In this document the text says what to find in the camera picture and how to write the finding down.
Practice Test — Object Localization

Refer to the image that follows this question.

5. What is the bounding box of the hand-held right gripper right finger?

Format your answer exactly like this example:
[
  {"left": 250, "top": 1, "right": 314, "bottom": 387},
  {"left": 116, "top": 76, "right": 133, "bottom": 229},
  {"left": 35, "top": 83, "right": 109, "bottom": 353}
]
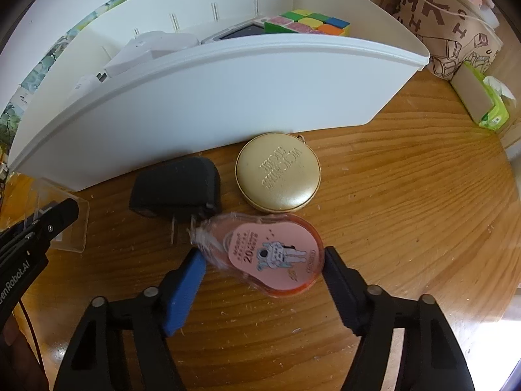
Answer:
[{"left": 323, "top": 246, "right": 477, "bottom": 391}]

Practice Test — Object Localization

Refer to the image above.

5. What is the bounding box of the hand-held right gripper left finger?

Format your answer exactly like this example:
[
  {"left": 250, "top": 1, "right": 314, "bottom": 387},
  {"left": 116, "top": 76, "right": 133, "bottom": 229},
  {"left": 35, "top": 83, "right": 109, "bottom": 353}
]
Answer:
[{"left": 53, "top": 248, "right": 206, "bottom": 391}]

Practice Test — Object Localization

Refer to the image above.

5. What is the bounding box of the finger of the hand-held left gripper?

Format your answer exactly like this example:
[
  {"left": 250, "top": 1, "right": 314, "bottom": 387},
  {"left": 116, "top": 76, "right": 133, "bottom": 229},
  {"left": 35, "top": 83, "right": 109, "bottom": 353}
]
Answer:
[{"left": 23, "top": 198, "right": 80, "bottom": 239}]

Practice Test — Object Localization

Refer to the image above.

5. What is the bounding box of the clear plastic box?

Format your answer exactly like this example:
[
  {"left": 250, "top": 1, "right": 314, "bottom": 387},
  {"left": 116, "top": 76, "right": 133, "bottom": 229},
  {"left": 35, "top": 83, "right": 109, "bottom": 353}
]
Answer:
[{"left": 0, "top": 177, "right": 91, "bottom": 253}]

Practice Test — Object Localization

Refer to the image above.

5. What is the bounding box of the pink correction tape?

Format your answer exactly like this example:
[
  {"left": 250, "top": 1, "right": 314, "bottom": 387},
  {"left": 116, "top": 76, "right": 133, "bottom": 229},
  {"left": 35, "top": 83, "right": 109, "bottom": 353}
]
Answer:
[{"left": 195, "top": 211, "right": 325, "bottom": 299}]

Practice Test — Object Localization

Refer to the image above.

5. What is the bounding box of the white plastic scraper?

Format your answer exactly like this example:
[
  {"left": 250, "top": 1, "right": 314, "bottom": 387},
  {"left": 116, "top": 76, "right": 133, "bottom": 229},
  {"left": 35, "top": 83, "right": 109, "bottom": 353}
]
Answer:
[{"left": 103, "top": 30, "right": 200, "bottom": 76}]

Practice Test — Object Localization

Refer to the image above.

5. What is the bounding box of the white plastic storage bin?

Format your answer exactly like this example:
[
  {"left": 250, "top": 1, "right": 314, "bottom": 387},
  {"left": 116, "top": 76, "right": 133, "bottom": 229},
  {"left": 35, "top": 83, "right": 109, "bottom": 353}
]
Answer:
[{"left": 7, "top": 0, "right": 431, "bottom": 192}]

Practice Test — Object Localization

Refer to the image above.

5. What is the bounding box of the multicoloured puzzle cube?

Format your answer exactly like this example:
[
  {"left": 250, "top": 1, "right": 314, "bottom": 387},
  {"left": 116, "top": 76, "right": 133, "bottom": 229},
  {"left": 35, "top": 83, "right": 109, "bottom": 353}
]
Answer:
[{"left": 263, "top": 7, "right": 352, "bottom": 37}]

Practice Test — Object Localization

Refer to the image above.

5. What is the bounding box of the black power adapter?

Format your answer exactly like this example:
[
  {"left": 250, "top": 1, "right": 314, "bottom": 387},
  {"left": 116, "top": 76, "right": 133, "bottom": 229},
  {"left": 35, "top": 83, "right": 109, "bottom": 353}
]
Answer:
[{"left": 129, "top": 156, "right": 223, "bottom": 247}]

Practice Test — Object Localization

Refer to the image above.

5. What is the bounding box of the gold round compact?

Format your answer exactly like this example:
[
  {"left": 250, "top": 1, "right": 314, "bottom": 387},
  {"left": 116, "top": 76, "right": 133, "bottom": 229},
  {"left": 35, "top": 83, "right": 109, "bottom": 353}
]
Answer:
[{"left": 235, "top": 131, "right": 322, "bottom": 213}]

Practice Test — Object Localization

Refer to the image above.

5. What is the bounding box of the green tissue pack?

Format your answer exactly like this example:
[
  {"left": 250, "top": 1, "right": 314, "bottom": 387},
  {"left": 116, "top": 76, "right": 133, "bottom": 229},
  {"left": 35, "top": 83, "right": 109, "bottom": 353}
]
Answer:
[{"left": 449, "top": 61, "right": 516, "bottom": 132}]

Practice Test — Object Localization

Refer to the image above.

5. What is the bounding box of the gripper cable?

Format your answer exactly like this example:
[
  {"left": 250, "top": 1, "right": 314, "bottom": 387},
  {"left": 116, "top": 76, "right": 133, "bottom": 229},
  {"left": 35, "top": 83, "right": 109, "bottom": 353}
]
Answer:
[{"left": 15, "top": 300, "right": 42, "bottom": 361}]

